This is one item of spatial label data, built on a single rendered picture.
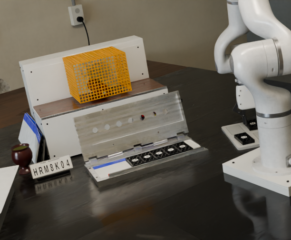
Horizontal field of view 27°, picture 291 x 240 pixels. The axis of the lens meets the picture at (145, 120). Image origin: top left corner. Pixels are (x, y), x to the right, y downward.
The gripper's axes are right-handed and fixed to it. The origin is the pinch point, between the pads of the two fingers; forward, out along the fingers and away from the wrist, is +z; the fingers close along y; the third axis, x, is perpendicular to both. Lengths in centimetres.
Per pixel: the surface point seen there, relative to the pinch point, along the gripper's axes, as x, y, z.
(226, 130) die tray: 0.5, -11.2, 2.5
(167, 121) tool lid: -4.2, -34.6, -6.0
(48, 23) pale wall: 153, -97, -66
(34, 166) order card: -15, -88, 1
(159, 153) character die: -17.8, -39.8, 4.0
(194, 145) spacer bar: -16.1, -26.0, 3.9
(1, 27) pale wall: 136, -124, -66
